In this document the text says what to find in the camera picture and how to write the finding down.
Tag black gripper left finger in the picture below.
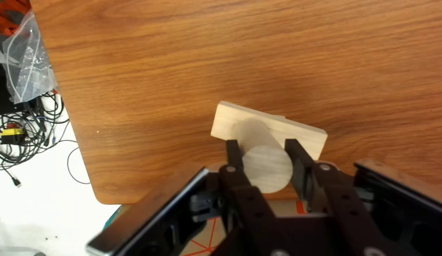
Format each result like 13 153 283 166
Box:
217 138 283 256

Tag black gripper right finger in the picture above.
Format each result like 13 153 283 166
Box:
283 138 391 256

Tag small wooden block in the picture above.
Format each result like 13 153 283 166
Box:
233 116 296 195

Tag rectangular wooden block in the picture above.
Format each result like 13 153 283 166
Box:
210 99 330 162

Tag clear plastic bag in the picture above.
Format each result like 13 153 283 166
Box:
0 11 59 105

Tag orange red object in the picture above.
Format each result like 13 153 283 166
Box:
0 0 33 37

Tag tangled black floor cables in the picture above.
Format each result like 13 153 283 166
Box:
0 91 93 189

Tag yellow cable connector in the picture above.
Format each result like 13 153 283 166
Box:
0 126 25 139

